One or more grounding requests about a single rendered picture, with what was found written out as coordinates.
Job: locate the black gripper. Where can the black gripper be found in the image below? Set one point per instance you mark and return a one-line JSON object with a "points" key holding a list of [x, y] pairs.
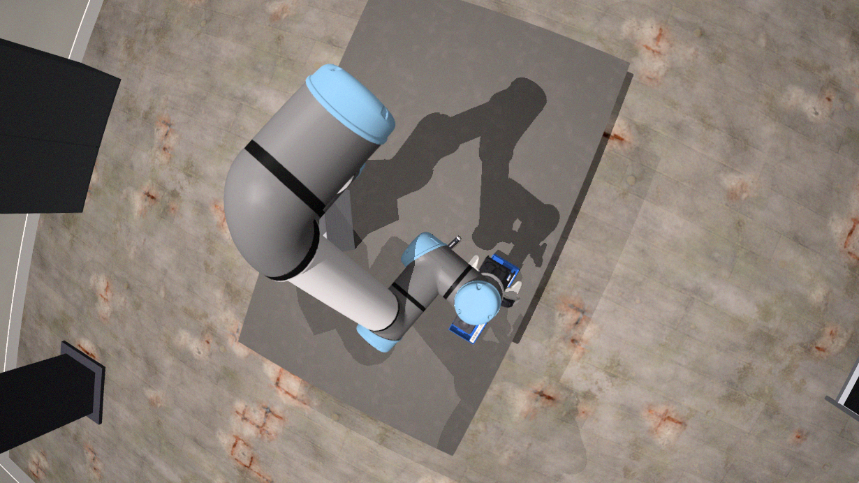
{"points": [[492, 266]]}

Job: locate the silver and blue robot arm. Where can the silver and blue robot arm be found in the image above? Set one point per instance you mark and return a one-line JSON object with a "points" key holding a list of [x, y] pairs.
{"points": [[314, 144]]}

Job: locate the blue bin rack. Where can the blue bin rack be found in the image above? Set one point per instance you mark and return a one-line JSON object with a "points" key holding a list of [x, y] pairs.
{"points": [[478, 328]]}

